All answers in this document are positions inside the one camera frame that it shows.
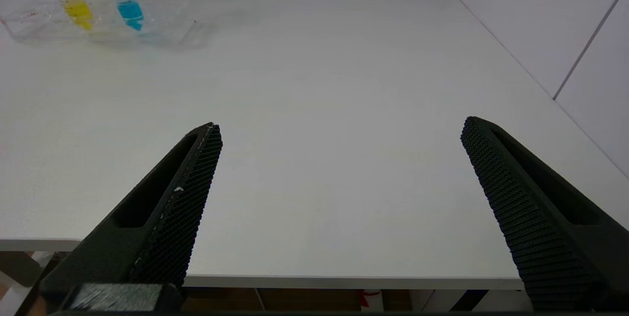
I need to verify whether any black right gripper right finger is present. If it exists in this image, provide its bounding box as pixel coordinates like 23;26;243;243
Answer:
460;116;629;312

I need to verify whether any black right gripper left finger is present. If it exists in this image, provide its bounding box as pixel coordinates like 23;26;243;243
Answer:
39;122;223;312

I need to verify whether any clear acrylic test tube rack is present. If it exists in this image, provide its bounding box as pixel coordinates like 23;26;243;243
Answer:
0;0;198;45

